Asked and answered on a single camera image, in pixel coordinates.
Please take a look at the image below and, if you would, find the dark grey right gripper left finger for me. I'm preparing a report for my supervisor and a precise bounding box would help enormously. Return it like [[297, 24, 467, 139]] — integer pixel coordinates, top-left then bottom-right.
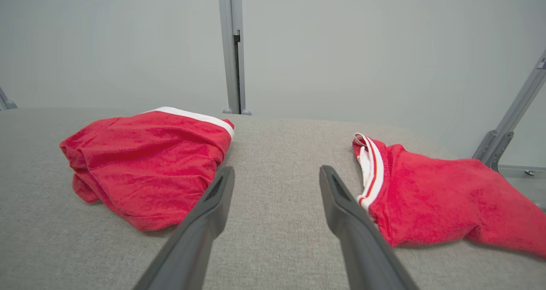
[[133, 166, 235, 290]]

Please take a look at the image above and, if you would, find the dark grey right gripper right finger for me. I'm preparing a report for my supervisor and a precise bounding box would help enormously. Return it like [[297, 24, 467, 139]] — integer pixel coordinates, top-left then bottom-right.
[[319, 165, 418, 290]]

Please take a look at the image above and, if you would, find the red garment with white band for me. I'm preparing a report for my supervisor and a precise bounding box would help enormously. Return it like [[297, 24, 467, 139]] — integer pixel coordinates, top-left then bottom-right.
[[59, 107, 235, 232]]

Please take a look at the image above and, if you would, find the red garment with striped band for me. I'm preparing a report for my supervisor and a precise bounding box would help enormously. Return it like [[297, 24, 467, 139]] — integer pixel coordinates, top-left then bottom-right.
[[352, 132, 546, 258]]

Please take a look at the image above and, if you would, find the grey fabric table cover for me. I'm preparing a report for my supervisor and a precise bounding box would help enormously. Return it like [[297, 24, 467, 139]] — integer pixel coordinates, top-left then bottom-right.
[[0, 107, 546, 290]]

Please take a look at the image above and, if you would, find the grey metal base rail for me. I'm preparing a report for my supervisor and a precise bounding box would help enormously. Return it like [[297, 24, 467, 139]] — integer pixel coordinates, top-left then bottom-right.
[[498, 165, 546, 210]]

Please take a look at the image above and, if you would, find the grey vertical frame post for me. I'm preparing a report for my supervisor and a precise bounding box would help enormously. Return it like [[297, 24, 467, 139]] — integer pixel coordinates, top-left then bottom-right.
[[217, 0, 252, 116]]

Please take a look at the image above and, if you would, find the grey diagonal frame strut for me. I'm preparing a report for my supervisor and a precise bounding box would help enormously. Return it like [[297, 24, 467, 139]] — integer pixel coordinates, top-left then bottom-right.
[[0, 86, 18, 111], [472, 49, 546, 174]]

